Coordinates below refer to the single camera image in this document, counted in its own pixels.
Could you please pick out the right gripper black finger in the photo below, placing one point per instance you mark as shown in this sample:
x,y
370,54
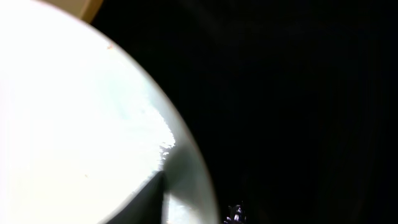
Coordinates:
x,y
146,206

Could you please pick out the light blue plate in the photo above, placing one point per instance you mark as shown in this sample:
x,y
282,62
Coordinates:
x,y
84,127

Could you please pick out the yellow plate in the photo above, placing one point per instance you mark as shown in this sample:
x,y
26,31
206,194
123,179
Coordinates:
x,y
85,10

